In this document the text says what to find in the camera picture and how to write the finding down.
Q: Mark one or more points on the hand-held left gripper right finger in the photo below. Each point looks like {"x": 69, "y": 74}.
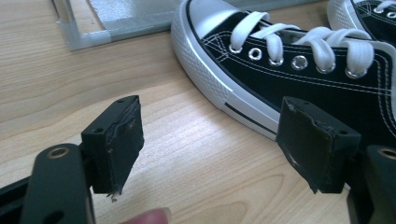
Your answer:
{"x": 314, "y": 149}

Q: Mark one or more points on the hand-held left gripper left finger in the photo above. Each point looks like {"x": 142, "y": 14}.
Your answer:
{"x": 109, "y": 155}

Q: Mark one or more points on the black white canvas sneaker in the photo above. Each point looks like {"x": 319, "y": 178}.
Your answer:
{"x": 370, "y": 18}
{"x": 280, "y": 81}

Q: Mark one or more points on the grey metal shoe rack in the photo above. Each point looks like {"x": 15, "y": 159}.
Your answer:
{"x": 93, "y": 39}

